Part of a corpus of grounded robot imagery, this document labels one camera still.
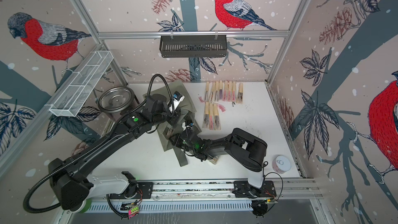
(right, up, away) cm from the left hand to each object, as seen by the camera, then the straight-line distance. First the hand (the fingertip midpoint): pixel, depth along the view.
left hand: (183, 106), depth 74 cm
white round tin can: (+49, -29, +2) cm, 57 cm away
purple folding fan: (+24, +14, +48) cm, 55 cm away
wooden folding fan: (-11, -17, +18) cm, 27 cm away
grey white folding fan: (+37, +3, +36) cm, 51 cm away
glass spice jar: (+16, -28, +4) cm, 33 cm away
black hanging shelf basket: (+2, +40, +33) cm, 52 cm away
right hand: (-8, -18, +10) cm, 22 cm away
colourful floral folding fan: (+19, -3, +32) cm, 37 cm away
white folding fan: (+20, +9, +40) cm, 46 cm away
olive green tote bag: (+2, -2, 0) cm, 3 cm away
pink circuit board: (-21, -45, -8) cm, 51 cm away
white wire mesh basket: (-53, +12, +4) cm, 55 cm away
